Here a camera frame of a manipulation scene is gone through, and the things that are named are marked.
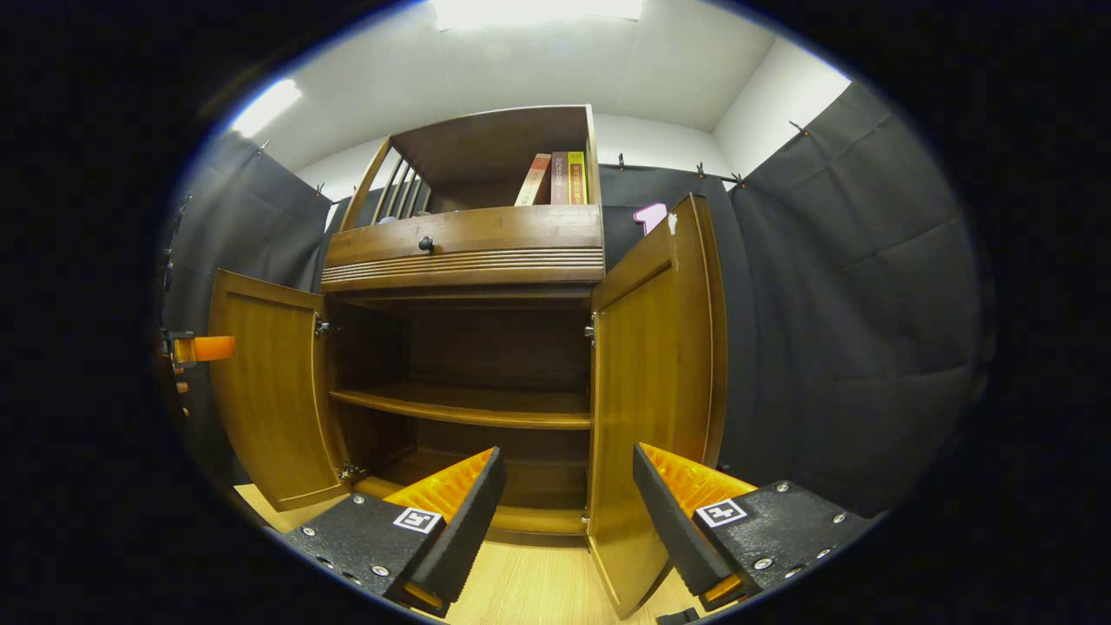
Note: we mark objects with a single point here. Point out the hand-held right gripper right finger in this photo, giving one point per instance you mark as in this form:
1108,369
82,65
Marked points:
673,525

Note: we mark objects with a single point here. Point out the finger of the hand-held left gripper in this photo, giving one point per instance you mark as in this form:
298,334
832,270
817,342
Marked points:
213,348

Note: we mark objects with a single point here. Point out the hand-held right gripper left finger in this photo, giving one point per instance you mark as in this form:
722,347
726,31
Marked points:
469,521

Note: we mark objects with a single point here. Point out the wooden shoe cabinet door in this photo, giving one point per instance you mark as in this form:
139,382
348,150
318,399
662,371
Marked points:
651,391
269,391

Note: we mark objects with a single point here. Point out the wooden double-door shoe cabinet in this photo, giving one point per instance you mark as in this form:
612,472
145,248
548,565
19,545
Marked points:
486,260

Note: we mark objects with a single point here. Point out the metal door hinge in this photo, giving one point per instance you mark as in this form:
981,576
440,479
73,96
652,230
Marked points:
351,471
591,330
323,328

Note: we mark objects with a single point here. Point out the wooden inner cabinet shelf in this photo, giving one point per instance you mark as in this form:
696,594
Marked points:
469,404

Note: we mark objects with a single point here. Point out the black round drawer knob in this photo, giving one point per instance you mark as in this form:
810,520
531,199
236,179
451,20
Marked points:
426,244

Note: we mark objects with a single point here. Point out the small ceiling light panel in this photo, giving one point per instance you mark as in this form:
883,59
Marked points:
266,106

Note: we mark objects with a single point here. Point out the black backdrop cloth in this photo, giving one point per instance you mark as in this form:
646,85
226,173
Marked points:
851,330

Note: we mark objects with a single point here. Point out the dark red book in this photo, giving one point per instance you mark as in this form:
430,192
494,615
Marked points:
560,179

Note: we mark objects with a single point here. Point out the large ceiling light panel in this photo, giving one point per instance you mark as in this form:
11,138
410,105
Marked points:
538,10

